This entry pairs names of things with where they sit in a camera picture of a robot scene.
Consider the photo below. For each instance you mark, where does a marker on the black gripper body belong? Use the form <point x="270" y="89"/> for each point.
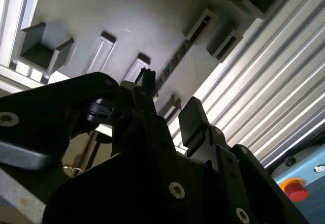
<point x="114" y="203"/>

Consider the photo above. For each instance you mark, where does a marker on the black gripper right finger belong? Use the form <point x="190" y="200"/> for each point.
<point x="194" y="125"/>

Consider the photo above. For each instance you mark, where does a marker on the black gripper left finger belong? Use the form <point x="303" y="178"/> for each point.
<point x="50" y="107"/>

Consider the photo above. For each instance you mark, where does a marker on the dark RAM stick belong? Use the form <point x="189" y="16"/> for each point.
<point x="179" y="55"/>

